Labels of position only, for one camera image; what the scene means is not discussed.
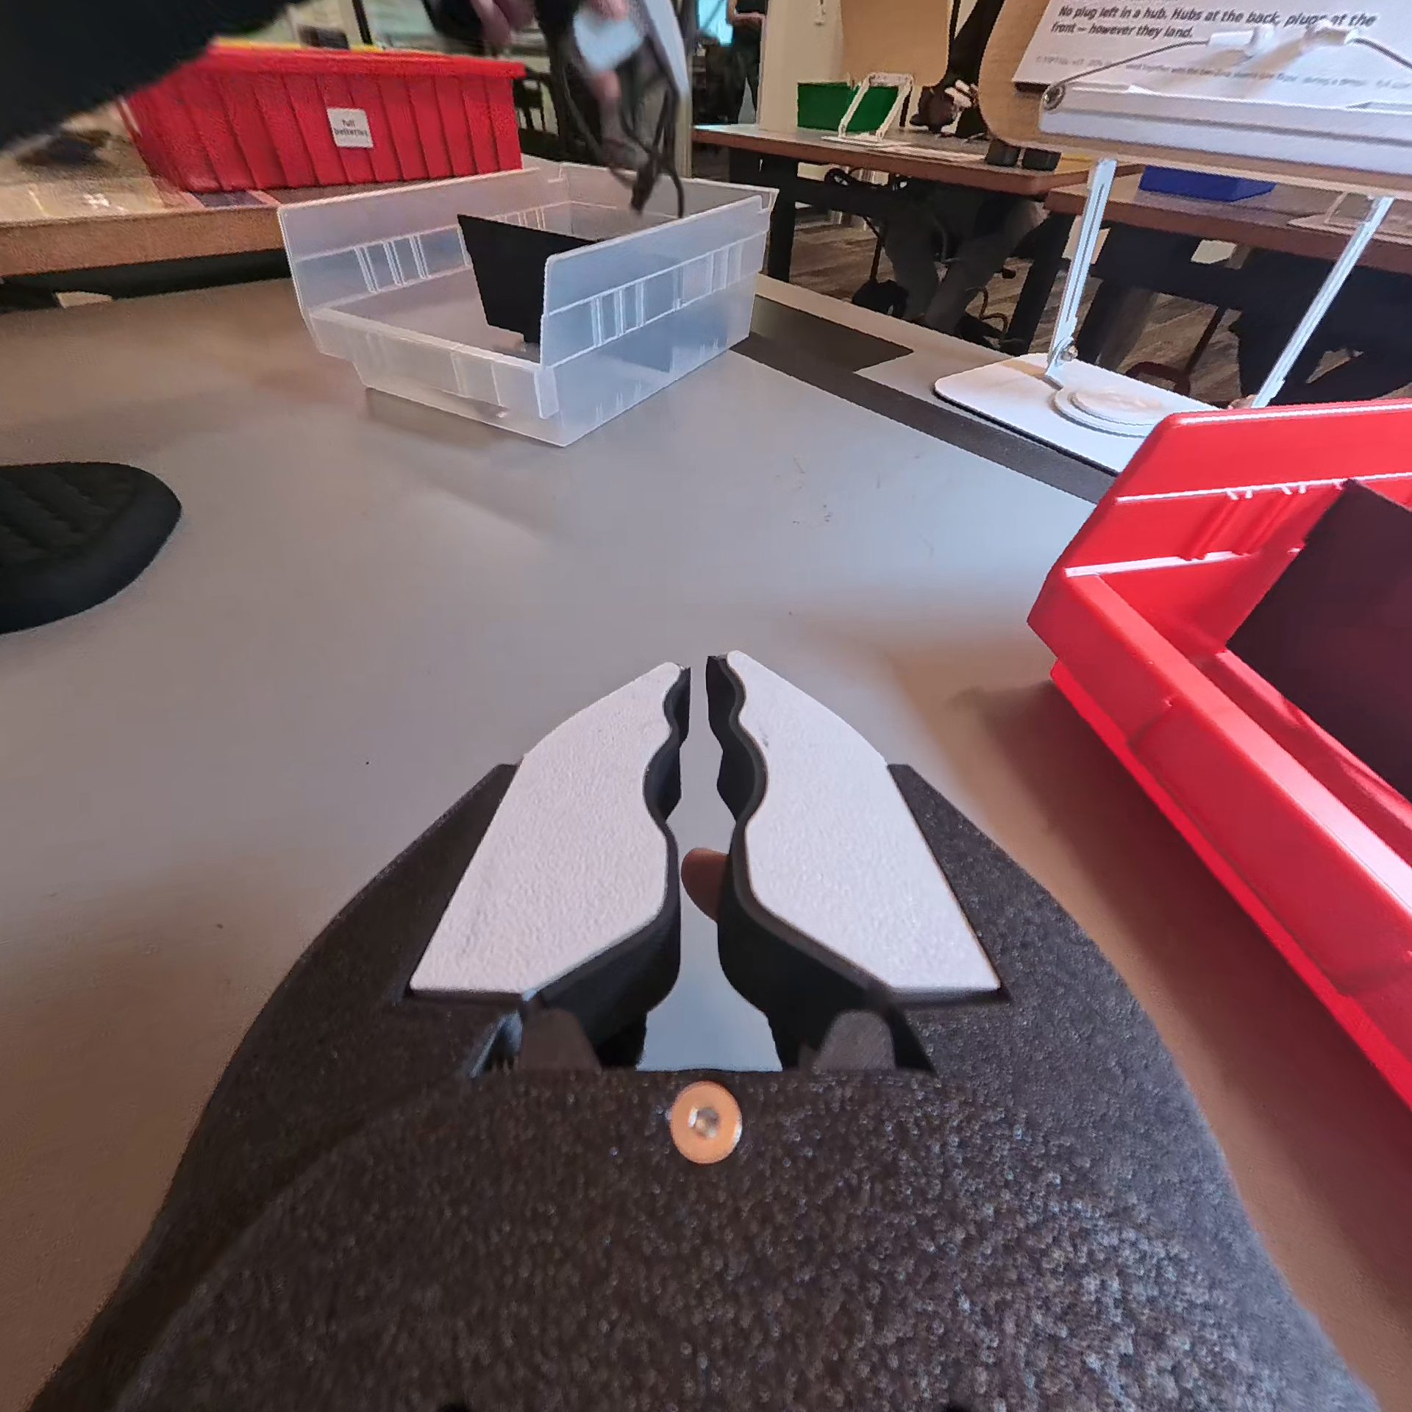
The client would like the white wire document stand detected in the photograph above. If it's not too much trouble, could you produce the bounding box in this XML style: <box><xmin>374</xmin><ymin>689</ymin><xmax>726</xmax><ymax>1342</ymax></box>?
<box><xmin>835</xmin><ymin>72</ymin><xmax>917</xmax><ymax>143</ymax></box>

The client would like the braided cable with gold plug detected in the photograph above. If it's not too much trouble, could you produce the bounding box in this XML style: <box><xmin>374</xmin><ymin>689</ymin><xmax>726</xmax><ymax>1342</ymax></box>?
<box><xmin>546</xmin><ymin>33</ymin><xmax>691</xmax><ymax>217</ymax></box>

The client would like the instruction sheet on stand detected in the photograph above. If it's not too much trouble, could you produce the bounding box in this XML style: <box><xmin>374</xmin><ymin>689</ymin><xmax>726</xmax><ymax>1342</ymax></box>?
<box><xmin>936</xmin><ymin>0</ymin><xmax>1412</xmax><ymax>476</ymax></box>

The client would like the clear plastic bin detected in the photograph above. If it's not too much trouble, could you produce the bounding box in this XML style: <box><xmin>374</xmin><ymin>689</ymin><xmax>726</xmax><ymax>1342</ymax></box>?
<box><xmin>278</xmin><ymin>164</ymin><xmax>778</xmax><ymax>449</ymax></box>

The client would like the wooden side table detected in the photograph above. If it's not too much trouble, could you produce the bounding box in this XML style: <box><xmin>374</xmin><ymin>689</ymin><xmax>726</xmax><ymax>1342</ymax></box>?
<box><xmin>0</xmin><ymin>165</ymin><xmax>292</xmax><ymax>279</ymax></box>

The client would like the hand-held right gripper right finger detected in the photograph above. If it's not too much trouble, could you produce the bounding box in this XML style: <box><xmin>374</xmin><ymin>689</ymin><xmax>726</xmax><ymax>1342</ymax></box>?
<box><xmin>706</xmin><ymin>652</ymin><xmax>1007</xmax><ymax>1068</ymax></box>

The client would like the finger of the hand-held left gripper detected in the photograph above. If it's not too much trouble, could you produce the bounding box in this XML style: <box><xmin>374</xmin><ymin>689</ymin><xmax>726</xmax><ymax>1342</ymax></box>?
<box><xmin>573</xmin><ymin>9</ymin><xmax>645</xmax><ymax>78</ymax></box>
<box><xmin>634</xmin><ymin>0</ymin><xmax>694</xmax><ymax>105</ymax></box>

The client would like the wooden background table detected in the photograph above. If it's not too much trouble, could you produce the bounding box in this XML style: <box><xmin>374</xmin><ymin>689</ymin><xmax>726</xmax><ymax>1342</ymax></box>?
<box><xmin>691</xmin><ymin>123</ymin><xmax>1143</xmax><ymax>343</ymax></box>
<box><xmin>1046</xmin><ymin>182</ymin><xmax>1412</xmax><ymax>388</ymax></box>

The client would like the black mesh pad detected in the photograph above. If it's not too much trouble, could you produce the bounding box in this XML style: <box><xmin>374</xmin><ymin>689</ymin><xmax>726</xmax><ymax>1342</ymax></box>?
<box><xmin>0</xmin><ymin>462</ymin><xmax>182</xmax><ymax>637</ymax></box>

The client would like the red plastic bin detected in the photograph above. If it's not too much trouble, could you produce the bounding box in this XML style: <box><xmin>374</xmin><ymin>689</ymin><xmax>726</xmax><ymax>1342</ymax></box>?
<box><xmin>122</xmin><ymin>42</ymin><xmax>527</xmax><ymax>194</ymax></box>
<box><xmin>1029</xmin><ymin>404</ymin><xmax>1412</xmax><ymax>1106</ymax></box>

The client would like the blue plastic bin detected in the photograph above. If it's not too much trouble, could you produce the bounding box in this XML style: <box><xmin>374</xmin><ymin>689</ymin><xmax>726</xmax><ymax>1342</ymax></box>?
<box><xmin>1138</xmin><ymin>165</ymin><xmax>1279</xmax><ymax>204</ymax></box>

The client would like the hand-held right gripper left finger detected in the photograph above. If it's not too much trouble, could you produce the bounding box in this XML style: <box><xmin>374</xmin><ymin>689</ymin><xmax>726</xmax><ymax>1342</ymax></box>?
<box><xmin>408</xmin><ymin>660</ymin><xmax>691</xmax><ymax>1067</ymax></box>

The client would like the black tape strip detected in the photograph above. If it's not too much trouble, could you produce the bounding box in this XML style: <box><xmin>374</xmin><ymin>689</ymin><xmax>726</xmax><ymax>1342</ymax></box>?
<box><xmin>733</xmin><ymin>325</ymin><xmax>1116</xmax><ymax>476</ymax></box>

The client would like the person's left forearm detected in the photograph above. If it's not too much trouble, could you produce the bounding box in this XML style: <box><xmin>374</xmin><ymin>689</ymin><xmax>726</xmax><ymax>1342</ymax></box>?
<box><xmin>0</xmin><ymin>0</ymin><xmax>292</xmax><ymax>150</ymax></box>

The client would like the green plastic bin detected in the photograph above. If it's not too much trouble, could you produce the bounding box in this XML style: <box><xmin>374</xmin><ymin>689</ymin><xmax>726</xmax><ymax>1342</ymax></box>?
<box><xmin>798</xmin><ymin>79</ymin><xmax>901</xmax><ymax>138</ymax></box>

